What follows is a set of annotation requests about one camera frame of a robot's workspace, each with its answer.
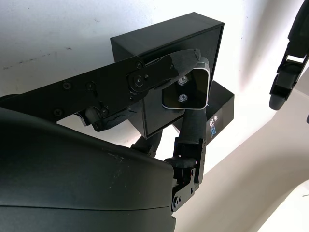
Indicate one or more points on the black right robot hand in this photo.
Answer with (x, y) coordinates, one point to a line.
(72, 174)

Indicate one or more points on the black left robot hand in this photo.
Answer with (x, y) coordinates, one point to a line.
(283, 79)

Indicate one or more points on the small silver RealSense camera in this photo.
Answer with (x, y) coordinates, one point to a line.
(193, 89)

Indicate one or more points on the black camera box base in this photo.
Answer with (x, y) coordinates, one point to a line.
(169, 33)

